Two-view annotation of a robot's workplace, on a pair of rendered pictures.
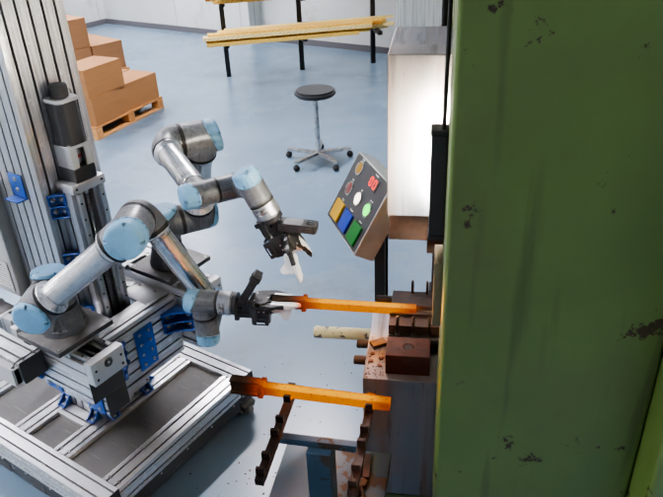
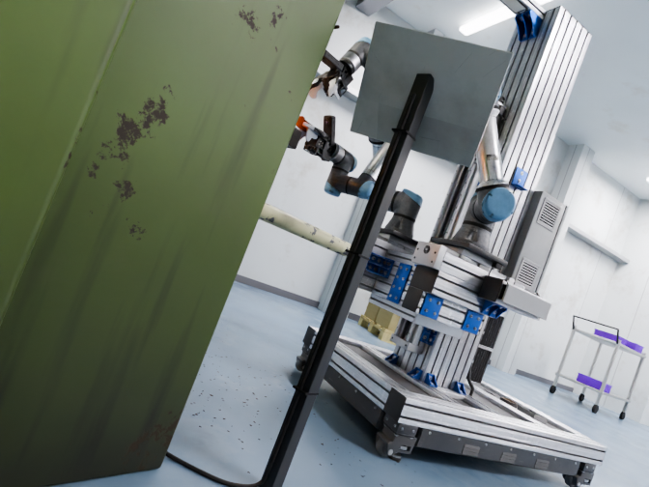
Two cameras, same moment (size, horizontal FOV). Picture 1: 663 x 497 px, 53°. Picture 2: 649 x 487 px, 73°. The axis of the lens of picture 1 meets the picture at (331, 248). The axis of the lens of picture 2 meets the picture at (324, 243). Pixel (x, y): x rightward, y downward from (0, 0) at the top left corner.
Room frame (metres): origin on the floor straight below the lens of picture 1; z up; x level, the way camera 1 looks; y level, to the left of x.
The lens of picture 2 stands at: (2.66, -1.17, 0.55)
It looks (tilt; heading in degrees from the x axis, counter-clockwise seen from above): 2 degrees up; 119
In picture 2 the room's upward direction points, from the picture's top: 21 degrees clockwise
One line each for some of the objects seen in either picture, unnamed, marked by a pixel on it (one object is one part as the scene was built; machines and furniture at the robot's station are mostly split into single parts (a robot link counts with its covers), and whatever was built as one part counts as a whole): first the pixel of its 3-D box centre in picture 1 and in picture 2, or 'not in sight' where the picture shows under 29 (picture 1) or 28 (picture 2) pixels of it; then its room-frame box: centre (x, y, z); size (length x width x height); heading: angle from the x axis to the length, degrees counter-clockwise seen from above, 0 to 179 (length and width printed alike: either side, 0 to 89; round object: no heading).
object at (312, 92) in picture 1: (314, 125); not in sight; (5.30, 0.10, 0.31); 0.57 x 0.55 x 0.61; 157
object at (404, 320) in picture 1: (462, 318); not in sight; (1.62, -0.38, 0.96); 0.42 x 0.20 x 0.09; 80
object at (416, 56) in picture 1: (476, 125); not in sight; (1.58, -0.37, 1.56); 0.42 x 0.39 x 0.40; 80
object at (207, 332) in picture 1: (207, 324); (339, 183); (1.74, 0.40, 0.89); 0.11 x 0.08 x 0.11; 178
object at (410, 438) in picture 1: (461, 399); not in sight; (1.56, -0.38, 0.69); 0.56 x 0.38 x 0.45; 80
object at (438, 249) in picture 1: (437, 285); not in sight; (1.32, -0.24, 1.27); 0.09 x 0.02 x 0.17; 170
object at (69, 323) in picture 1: (61, 314); (401, 226); (1.87, 0.91, 0.87); 0.15 x 0.15 x 0.10
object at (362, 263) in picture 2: (380, 319); (350, 279); (2.21, -0.18, 0.54); 0.04 x 0.04 x 1.08; 80
